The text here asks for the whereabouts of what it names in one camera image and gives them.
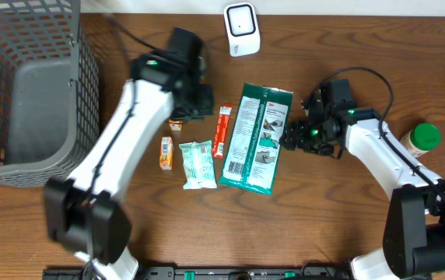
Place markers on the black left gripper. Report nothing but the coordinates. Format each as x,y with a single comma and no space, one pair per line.
206,111

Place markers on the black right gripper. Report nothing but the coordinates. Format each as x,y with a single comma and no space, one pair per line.
297,137

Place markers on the small orange carton box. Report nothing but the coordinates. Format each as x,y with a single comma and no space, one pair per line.
175,125

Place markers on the red stick packet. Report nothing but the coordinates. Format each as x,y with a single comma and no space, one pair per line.
221,130

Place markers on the mint green wipes packet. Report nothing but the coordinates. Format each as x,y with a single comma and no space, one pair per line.
198,165

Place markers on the green 3M package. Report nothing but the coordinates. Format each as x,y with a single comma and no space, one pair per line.
253,153

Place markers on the green lid white jar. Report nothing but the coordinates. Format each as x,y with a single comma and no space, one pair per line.
421,139

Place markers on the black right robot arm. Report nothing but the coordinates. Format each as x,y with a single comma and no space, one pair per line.
414,233

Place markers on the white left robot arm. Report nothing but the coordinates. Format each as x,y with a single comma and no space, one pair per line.
83,211

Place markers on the white barcode scanner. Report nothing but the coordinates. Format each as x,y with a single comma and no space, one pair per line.
242,29

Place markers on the grey plastic mesh basket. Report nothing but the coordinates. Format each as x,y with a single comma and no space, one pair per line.
49,91

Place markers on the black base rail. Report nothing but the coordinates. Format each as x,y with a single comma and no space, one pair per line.
311,271

